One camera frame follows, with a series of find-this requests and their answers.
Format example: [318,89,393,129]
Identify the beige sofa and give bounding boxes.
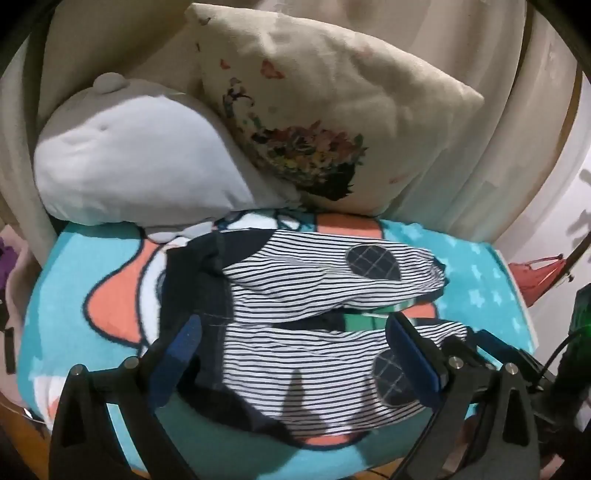
[0,0,583,259]

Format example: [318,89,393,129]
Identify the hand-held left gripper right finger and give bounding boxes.
[385,314,541,480]

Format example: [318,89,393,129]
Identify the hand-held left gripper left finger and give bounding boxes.
[48,315,204,480]

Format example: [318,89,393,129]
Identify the striped pants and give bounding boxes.
[157,228,472,446]

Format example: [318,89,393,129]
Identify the grey white plush pillow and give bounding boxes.
[33,72,305,243]

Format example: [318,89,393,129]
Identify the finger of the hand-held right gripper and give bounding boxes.
[471,329,548,370]

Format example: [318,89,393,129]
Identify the purple cloth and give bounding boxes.
[0,237,21,296]

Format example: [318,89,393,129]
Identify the red cloth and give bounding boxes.
[508,253,575,308]

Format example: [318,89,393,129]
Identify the cream floral pillow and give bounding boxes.
[185,2,485,215]

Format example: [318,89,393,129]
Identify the printed blanket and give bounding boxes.
[18,208,539,480]

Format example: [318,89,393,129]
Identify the black cable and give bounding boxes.
[538,330,585,386]

